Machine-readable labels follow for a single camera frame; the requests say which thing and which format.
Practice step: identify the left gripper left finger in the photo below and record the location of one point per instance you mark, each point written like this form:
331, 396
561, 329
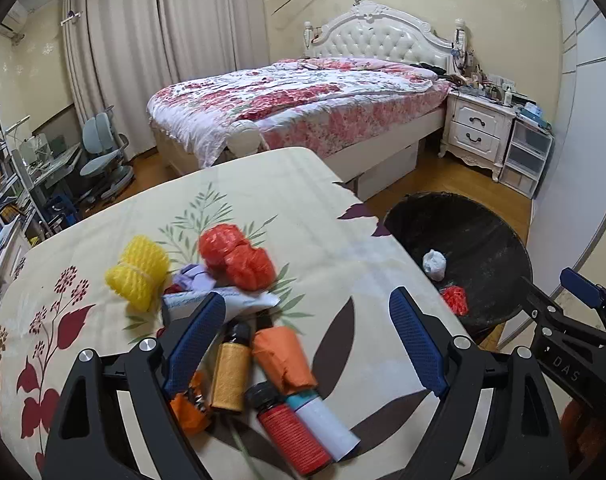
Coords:
87, 436

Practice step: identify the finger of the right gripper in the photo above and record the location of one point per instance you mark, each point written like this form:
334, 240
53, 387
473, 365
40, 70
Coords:
590, 294
547, 314

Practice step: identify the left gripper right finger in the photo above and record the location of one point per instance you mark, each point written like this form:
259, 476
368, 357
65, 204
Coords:
522, 437

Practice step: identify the orange foam net bundle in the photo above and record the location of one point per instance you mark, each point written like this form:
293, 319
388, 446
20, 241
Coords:
456, 299

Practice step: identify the orange plastic bag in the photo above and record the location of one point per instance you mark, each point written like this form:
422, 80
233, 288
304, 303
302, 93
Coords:
190, 407

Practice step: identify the white tissue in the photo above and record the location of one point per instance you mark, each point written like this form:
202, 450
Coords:
434, 265

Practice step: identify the white teal tube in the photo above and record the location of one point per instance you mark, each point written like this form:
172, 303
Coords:
338, 440

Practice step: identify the red bottle black cap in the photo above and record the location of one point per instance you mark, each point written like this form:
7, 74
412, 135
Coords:
291, 438

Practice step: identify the orange paper wad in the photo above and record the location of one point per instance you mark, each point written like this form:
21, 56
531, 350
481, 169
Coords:
278, 352

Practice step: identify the black trash bag bin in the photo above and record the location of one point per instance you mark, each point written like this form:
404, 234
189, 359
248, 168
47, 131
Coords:
484, 255

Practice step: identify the plastic drawer storage unit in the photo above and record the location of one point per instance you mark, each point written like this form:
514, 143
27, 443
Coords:
526, 157

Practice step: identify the white blue paper packet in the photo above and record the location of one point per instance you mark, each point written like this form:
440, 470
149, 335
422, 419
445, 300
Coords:
238, 304

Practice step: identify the gold bottle black cap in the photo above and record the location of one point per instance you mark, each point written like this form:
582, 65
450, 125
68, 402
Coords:
232, 368

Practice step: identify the yellow foam net bundle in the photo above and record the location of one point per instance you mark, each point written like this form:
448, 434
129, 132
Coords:
139, 273

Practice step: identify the white nightstand with drawers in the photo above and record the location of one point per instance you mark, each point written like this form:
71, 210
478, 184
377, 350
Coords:
477, 131

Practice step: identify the purple crumpled paper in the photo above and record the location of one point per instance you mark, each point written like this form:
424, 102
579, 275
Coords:
194, 277

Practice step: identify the floral bed sheet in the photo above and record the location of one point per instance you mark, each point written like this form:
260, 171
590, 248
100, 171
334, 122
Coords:
336, 267

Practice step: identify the orange-red plastic bag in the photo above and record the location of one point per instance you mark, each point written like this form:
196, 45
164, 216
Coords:
226, 250

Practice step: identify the white study desk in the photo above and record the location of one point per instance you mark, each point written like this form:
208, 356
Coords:
48, 173

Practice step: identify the grey-blue desk chair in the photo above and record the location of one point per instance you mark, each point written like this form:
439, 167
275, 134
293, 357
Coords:
106, 169

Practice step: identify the white tufted headboard bed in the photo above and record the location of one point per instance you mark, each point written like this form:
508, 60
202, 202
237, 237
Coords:
368, 30

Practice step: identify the pink floral quilt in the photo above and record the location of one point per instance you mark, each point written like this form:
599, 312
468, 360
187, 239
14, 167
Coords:
323, 104

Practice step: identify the beige curtains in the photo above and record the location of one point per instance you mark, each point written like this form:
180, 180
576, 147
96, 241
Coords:
120, 52

